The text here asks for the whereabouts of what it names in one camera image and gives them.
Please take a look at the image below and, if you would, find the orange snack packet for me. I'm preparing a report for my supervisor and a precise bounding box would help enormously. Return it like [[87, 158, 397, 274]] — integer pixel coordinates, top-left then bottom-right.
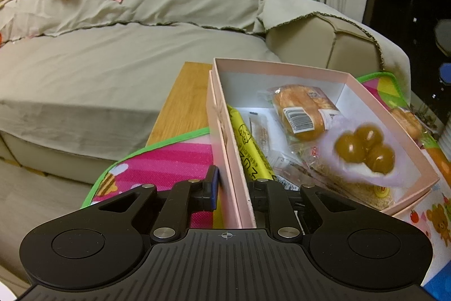
[[421, 135, 451, 182]]

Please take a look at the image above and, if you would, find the packaged bread roll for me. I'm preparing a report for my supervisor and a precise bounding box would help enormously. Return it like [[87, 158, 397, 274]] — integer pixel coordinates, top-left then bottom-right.
[[390, 107, 424, 144], [272, 84, 342, 143]]

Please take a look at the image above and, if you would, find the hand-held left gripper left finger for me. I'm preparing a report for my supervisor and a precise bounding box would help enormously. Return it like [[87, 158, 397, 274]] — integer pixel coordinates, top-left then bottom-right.
[[92, 165, 220, 242]]

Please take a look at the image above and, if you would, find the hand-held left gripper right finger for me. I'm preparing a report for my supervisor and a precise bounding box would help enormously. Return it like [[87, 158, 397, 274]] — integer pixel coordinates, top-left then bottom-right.
[[247, 179, 356, 242]]

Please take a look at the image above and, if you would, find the beige sofa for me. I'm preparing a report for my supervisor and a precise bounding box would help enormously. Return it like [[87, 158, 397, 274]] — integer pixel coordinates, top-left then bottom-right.
[[0, 0, 411, 186]]

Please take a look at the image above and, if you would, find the dark cabinet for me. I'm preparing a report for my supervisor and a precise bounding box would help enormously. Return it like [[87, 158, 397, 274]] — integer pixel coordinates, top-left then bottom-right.
[[363, 0, 451, 111]]

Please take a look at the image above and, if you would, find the yellow snack packet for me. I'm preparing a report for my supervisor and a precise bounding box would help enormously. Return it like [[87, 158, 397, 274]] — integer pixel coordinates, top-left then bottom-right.
[[227, 105, 276, 182]]

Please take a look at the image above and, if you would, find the colourful play mat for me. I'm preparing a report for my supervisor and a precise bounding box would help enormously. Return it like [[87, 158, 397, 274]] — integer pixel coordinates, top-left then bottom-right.
[[81, 72, 451, 301]]

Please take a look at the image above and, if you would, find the pink cardboard box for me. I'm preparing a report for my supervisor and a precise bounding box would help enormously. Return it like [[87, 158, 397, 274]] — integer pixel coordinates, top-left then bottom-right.
[[206, 57, 440, 230]]

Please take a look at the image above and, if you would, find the brown braised eggs packet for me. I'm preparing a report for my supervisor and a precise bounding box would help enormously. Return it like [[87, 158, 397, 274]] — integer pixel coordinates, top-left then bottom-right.
[[316, 122, 410, 187]]

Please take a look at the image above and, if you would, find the sesame snack packet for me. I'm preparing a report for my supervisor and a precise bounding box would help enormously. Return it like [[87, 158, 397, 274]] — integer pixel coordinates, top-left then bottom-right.
[[310, 163, 399, 210]]

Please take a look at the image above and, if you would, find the clear small snack packet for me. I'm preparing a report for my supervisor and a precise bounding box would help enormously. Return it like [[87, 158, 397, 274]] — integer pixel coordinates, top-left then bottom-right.
[[273, 146, 311, 180]]

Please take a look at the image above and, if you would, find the beige sofa cover cloth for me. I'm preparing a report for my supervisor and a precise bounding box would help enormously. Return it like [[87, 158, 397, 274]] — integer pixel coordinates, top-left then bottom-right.
[[0, 0, 411, 146]]

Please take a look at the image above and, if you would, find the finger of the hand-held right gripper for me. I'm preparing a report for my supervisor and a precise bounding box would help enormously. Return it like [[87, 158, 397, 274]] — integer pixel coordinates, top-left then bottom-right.
[[439, 63, 451, 87]]

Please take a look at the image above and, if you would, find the clear snack stick packet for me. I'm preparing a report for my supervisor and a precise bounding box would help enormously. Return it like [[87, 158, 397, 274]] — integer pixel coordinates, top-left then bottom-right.
[[248, 111, 275, 154]]

